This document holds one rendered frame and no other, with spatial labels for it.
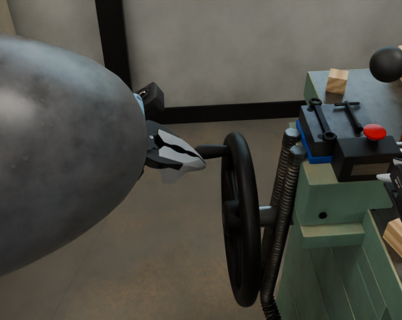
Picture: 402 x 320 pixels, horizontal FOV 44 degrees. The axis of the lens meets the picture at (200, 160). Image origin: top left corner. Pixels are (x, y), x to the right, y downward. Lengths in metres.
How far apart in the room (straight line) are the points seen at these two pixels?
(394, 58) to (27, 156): 0.38
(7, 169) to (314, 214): 0.60
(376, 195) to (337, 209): 0.06
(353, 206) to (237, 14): 1.40
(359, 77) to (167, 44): 1.18
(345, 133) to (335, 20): 1.46
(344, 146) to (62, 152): 0.53
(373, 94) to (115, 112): 0.80
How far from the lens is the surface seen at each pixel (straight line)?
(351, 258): 0.86
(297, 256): 1.20
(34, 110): 0.20
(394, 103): 0.99
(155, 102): 0.68
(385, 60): 0.51
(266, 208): 0.84
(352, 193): 0.74
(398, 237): 0.72
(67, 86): 0.22
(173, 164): 0.73
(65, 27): 2.08
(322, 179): 0.71
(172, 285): 1.73
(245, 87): 2.24
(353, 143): 0.70
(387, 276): 0.73
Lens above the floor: 1.45
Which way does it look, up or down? 43 degrees down
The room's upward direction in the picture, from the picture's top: straight up
